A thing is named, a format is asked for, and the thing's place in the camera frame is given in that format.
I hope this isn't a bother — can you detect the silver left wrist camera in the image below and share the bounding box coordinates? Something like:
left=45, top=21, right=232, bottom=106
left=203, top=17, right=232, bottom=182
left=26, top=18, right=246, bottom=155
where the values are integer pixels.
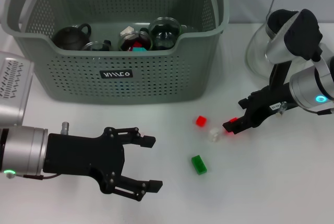
left=0, top=51, right=35, bottom=127

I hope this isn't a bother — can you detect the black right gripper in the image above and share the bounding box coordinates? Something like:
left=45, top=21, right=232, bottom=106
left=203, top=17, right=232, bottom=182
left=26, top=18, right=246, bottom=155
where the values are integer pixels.
left=223, top=82, right=297, bottom=135

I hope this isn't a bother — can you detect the dark brown clay teapot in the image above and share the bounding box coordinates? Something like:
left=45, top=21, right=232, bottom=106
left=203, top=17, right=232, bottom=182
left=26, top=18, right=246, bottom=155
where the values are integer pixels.
left=53, top=22, right=92, bottom=52

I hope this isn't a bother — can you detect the green rectangular brick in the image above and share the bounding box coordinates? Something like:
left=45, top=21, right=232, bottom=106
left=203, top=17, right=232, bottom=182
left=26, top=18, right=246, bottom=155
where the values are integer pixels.
left=191, top=155, right=209, bottom=175

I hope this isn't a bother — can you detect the bright red curved brick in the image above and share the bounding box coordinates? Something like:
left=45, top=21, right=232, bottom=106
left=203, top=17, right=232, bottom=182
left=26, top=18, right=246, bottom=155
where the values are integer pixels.
left=226, top=117, right=238, bottom=136

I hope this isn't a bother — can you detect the dark red curved brick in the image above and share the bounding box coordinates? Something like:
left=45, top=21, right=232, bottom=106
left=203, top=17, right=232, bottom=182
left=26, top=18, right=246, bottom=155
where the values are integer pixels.
left=127, top=40, right=144, bottom=50

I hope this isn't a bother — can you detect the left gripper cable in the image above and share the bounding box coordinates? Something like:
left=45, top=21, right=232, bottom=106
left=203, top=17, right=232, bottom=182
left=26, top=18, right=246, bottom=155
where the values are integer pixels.
left=4, top=121, right=71, bottom=181

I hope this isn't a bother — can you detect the grey perforated storage basket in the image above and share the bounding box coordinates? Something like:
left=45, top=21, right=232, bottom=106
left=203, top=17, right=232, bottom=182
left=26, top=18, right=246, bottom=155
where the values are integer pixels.
left=1, top=0, right=230, bottom=104

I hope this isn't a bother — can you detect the small red square brick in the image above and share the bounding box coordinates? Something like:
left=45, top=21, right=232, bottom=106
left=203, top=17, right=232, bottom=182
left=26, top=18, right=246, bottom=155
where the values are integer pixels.
left=195, top=115, right=208, bottom=127

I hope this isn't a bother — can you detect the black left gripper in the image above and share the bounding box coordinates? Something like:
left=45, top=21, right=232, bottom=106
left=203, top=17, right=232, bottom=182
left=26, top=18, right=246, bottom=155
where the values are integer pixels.
left=43, top=126, right=164, bottom=202

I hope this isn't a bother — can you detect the white translucent brick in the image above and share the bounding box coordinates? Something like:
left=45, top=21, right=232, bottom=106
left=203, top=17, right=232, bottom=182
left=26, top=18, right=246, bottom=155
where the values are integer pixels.
left=208, top=127, right=220, bottom=143

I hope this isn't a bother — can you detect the small white brick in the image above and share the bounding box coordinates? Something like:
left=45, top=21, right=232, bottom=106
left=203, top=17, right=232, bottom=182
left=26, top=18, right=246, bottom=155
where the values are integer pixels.
left=120, top=26, right=135, bottom=39

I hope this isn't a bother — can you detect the glass pitcher black handle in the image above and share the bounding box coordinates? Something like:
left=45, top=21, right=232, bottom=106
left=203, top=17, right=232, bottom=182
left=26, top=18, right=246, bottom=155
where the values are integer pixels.
left=246, top=9, right=301, bottom=89

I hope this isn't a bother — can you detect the glass teacup black sleeve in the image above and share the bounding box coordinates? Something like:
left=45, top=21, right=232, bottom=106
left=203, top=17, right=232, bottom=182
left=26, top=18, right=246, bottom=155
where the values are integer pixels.
left=139, top=17, right=183, bottom=50
left=118, top=29, right=153, bottom=52
left=82, top=39, right=116, bottom=52

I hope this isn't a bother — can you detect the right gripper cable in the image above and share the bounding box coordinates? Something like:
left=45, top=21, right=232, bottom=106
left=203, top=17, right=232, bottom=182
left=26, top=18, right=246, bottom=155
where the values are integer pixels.
left=276, top=100, right=334, bottom=117

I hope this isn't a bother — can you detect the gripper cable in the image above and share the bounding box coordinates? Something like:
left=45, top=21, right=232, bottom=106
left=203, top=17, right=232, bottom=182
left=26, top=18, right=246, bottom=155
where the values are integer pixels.
left=276, top=100, right=334, bottom=117
left=4, top=121, right=71, bottom=181

